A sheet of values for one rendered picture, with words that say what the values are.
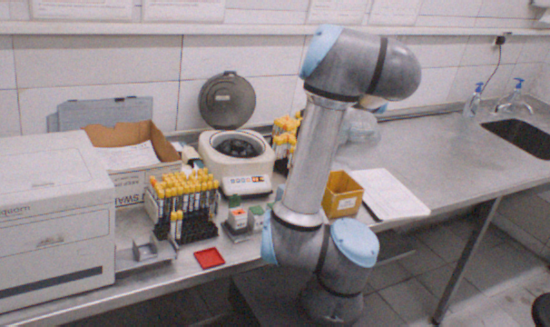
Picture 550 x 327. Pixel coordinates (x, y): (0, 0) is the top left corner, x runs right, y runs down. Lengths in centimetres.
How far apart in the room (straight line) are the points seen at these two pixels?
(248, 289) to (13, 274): 52
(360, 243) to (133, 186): 74
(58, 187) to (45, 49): 63
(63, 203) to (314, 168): 53
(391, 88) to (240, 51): 100
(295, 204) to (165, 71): 89
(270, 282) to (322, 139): 43
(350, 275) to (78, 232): 61
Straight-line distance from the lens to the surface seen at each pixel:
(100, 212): 116
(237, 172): 164
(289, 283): 127
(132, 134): 176
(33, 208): 112
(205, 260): 139
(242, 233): 148
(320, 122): 98
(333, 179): 174
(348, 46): 95
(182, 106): 186
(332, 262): 109
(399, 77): 97
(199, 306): 210
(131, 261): 133
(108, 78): 173
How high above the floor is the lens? 181
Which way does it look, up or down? 29 degrees down
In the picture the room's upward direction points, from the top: 11 degrees clockwise
